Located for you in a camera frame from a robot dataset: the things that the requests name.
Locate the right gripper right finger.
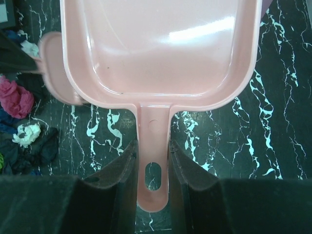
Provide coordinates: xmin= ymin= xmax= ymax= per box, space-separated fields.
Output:
xmin=168 ymin=141 xmax=312 ymax=234

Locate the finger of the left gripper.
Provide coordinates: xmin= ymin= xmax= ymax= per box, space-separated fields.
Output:
xmin=0 ymin=30 xmax=40 ymax=73

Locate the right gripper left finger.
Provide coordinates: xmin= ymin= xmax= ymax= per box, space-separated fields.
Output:
xmin=0 ymin=140 xmax=138 ymax=234

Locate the pink hand brush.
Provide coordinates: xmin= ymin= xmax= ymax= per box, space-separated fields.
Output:
xmin=32 ymin=32 xmax=87 ymax=105

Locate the pink dustpan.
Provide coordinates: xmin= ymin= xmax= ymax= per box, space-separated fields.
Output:
xmin=60 ymin=0 xmax=262 ymax=212

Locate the white scrap near brush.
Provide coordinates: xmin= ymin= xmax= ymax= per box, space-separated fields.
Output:
xmin=20 ymin=40 xmax=39 ymax=57

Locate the navy scrap near chessboard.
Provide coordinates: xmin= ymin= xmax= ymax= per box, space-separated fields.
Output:
xmin=4 ymin=30 xmax=27 ymax=44

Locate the black grey chessboard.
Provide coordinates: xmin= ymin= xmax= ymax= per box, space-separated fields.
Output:
xmin=0 ymin=0 xmax=16 ymax=29

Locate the magenta scrap upper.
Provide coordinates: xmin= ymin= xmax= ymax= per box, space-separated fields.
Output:
xmin=0 ymin=76 xmax=34 ymax=119

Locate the navy scrap under magenta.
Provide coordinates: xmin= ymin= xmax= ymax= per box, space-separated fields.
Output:
xmin=0 ymin=107 xmax=21 ymax=134

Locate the small white scrap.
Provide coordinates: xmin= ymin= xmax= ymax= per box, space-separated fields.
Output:
xmin=12 ymin=123 xmax=41 ymax=148

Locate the blue scrap front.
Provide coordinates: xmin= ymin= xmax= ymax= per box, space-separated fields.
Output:
xmin=30 ymin=170 xmax=42 ymax=176

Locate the black scrap centre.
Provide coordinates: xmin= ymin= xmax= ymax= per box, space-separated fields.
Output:
xmin=12 ymin=127 xmax=59 ymax=173

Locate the green paper scrap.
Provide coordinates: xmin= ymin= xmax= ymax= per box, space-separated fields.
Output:
xmin=0 ymin=154 xmax=4 ymax=172

